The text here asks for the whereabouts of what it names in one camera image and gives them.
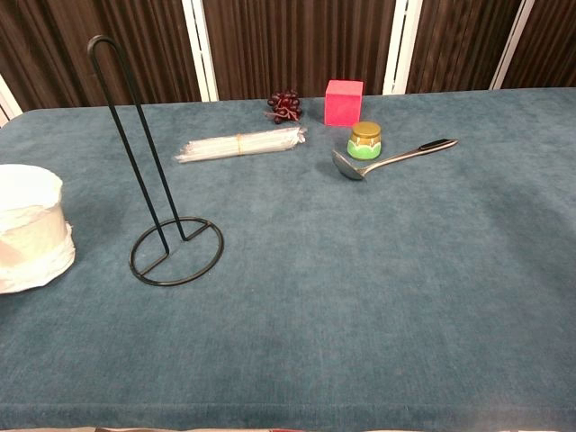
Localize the white paper towel roll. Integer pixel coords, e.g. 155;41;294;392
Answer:
0;164;77;294

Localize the bundle of white straws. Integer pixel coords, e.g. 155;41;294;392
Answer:
174;126;308;165

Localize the blue tablecloth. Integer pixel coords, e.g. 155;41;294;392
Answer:
0;87;576;431

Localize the green jar with gold lid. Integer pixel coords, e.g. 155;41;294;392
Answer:
346;121;384;161

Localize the dark red grape bunch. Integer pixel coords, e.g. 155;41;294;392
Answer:
266;89;303;125

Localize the pink cube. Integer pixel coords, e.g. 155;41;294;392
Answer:
323;79;365;128

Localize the dark brown ribbed partition panel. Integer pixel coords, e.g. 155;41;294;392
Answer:
202;0;400;100
407;0;526;95
501;0;576;90
0;0;202;113

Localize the metal ladle with black handle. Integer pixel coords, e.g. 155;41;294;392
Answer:
331;138;460;182

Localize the black wire paper towel holder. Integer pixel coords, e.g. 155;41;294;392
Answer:
87;35;225;287

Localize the white partition frame post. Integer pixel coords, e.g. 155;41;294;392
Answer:
0;74;23;127
181;0;221;103
489;0;539;90
382;0;424;95

